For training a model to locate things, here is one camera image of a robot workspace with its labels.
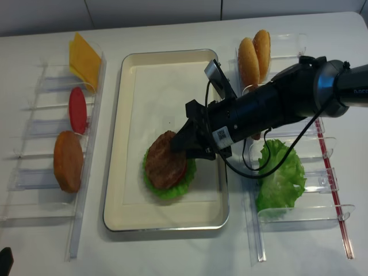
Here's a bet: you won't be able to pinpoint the clear acrylic left rack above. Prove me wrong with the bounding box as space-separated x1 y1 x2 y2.
1 60 107 260

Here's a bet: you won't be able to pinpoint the tan bun half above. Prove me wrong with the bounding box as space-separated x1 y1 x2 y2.
252 29 271 83
238 37 260 87

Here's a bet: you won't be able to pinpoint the yellow cheese slices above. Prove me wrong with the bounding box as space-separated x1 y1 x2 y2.
69 32 101 93

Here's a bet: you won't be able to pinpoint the black object at corner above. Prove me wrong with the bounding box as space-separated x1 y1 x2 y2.
0 247 14 276

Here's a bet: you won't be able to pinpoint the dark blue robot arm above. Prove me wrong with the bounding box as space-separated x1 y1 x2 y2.
170 56 367 160

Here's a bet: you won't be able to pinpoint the red tomato slice on tray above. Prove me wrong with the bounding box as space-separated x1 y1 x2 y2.
175 161 188 185

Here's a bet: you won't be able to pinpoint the brown meat patty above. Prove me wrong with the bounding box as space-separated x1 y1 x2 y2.
145 131 187 189
251 132 262 140

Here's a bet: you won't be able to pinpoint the green lettuce on tray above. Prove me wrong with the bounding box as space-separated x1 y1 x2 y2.
142 150 197 201

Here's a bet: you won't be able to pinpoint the cream metal tray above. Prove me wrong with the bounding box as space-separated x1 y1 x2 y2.
103 49 229 232

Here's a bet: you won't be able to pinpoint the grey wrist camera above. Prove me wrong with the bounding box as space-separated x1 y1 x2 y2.
204 59 227 99

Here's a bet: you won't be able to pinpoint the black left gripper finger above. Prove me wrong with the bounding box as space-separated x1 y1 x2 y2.
170 118 198 152

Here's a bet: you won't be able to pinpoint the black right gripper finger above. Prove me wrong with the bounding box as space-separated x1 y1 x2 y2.
186 148 216 160

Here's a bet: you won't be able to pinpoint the green lettuce leaf in rack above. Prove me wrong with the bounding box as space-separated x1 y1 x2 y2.
256 139 306 220

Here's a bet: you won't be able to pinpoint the red tomato slice in rack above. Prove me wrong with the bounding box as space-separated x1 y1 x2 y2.
68 87 87 135

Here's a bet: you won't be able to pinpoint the orange breaded patty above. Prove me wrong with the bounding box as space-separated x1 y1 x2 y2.
53 131 83 193

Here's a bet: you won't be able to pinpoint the clear acrylic rack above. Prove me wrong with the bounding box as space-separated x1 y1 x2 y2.
1 60 107 260
241 34 355 263

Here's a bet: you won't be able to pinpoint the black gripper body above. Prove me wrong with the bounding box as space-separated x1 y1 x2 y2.
186 85 279 152

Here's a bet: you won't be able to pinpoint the clear acrylic right rack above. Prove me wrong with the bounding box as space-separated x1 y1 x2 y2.
241 34 355 263

